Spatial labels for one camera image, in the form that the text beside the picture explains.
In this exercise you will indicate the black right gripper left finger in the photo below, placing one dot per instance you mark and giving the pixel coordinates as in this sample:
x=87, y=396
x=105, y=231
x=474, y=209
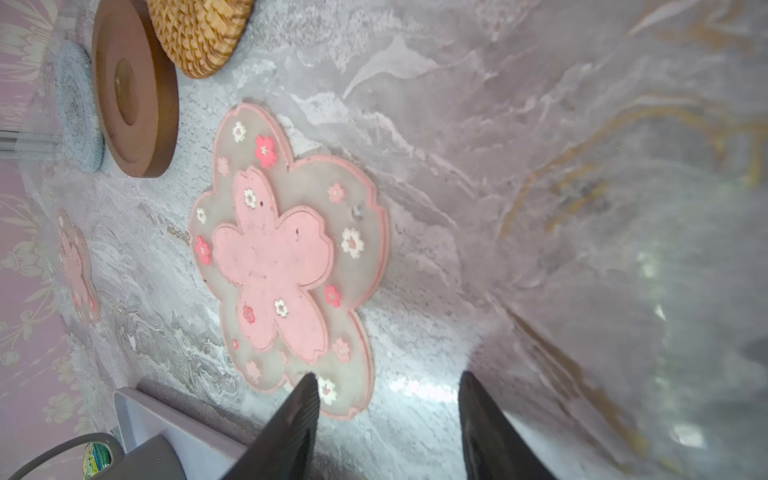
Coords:
x=284, y=449

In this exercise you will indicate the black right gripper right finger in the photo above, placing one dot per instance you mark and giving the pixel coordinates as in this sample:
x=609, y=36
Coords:
x=492, y=448

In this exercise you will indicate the pink flower silicone coaster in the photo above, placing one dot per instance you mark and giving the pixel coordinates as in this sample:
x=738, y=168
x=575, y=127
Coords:
x=291, y=248

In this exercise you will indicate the blue woven round coaster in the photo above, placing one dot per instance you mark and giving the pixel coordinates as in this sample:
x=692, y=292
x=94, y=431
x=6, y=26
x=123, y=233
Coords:
x=82, y=137

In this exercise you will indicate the brown wooden round coaster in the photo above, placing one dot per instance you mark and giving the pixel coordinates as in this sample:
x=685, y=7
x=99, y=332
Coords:
x=135, y=89

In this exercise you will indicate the woven rattan round coaster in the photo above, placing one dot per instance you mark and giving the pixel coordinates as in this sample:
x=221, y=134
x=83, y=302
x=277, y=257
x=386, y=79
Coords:
x=199, y=36

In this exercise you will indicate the lavender silicone tray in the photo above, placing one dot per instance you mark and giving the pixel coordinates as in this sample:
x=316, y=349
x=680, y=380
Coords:
x=203, y=452

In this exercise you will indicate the grey mug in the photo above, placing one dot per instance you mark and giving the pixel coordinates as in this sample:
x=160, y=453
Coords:
x=153, y=459

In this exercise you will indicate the green snack packet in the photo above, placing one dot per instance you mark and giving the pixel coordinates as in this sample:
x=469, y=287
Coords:
x=96, y=458

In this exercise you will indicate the aluminium frame post left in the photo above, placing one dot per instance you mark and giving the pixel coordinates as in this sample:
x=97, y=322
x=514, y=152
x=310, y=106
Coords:
x=28, y=146

